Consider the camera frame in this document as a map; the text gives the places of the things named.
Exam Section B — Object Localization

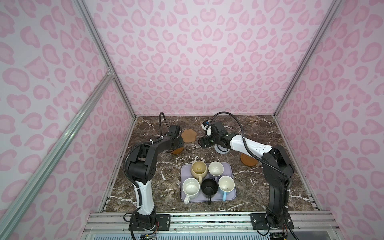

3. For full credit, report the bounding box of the brown wooden saucer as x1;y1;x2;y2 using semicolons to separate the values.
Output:
240;153;259;167
171;147;185;155

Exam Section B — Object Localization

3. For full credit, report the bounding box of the blue woven round coaster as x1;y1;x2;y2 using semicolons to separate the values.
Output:
215;145;230;155

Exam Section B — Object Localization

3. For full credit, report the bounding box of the paw shaped cork coaster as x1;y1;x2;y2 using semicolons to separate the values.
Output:
182;129;197;143

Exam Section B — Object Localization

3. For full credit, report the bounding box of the small white cup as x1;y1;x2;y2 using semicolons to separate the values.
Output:
208;162;224;178

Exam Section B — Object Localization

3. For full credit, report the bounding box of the beige ceramic mug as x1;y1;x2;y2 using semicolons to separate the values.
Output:
191;161;208;184

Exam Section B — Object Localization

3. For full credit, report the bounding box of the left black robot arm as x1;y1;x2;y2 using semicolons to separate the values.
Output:
123;135;184;216

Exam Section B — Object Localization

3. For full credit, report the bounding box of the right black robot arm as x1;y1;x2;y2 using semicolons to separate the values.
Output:
198;121;295;229

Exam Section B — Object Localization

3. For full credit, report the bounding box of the lavender silicone tray mat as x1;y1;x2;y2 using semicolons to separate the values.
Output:
181;161;237;205

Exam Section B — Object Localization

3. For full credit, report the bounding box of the black mug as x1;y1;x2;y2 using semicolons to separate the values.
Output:
201;179;218;205

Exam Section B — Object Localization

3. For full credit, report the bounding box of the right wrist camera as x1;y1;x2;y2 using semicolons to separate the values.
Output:
201;120;212;137

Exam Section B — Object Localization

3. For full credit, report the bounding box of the white mug with handle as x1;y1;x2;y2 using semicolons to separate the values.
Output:
182;178;201;204

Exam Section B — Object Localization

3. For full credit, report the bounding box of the white mug blue handle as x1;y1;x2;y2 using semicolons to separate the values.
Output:
218;176;235;202

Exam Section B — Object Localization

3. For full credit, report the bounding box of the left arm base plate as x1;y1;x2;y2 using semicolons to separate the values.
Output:
129;214;171;232

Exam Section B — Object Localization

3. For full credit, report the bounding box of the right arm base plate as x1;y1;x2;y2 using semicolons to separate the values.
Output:
250;213;295;231

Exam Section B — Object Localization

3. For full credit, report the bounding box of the aluminium front rail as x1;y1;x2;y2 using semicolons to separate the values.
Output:
81;211;344;240

